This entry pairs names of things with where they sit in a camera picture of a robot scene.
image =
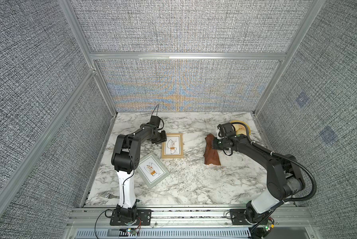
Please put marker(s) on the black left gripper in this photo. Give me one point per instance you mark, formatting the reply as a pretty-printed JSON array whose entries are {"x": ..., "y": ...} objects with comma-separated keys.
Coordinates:
[{"x": 164, "y": 138}]

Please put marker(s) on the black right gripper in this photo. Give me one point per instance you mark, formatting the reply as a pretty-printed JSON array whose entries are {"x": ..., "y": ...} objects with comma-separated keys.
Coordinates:
[{"x": 214, "y": 145}]

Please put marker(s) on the brown microfibre cloth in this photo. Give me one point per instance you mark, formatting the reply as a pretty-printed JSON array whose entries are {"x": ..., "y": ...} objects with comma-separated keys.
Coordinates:
[{"x": 211, "y": 155}]

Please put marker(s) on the light wood picture frame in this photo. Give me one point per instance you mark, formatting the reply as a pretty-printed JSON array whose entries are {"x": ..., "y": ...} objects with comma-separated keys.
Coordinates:
[{"x": 173, "y": 146}]

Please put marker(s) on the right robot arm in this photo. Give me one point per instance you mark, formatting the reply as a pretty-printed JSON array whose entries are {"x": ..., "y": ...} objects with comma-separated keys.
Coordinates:
[{"x": 284, "y": 178}]

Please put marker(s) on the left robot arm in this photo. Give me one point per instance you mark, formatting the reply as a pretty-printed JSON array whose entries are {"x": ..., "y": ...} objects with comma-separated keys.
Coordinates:
[{"x": 126, "y": 158}]

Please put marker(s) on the yellow rimmed bamboo steamer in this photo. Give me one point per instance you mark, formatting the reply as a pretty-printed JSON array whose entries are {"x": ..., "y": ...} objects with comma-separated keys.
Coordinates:
[{"x": 241, "y": 127}]

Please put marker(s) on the silver fork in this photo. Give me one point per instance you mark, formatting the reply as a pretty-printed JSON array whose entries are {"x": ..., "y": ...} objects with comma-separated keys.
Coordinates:
[{"x": 109, "y": 196}]

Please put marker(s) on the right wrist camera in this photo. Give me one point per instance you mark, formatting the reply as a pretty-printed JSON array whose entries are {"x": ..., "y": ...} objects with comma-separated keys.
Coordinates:
[{"x": 226, "y": 130}]

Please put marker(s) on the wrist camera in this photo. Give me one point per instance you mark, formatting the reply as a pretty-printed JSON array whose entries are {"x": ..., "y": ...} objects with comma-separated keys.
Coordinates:
[
  {"x": 157, "y": 121},
  {"x": 226, "y": 130}
]

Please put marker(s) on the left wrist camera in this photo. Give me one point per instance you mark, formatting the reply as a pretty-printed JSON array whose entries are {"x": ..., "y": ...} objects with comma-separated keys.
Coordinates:
[{"x": 157, "y": 121}]

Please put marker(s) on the grey green picture frame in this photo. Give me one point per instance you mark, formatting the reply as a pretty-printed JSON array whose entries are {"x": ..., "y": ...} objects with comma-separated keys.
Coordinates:
[{"x": 152, "y": 171}]

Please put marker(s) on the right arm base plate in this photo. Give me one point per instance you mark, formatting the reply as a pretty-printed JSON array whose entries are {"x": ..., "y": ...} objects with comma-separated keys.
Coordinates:
[{"x": 238, "y": 217}]

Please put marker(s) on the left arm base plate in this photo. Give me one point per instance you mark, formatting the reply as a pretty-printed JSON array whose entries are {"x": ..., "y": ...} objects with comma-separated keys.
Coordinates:
[{"x": 130, "y": 217}]

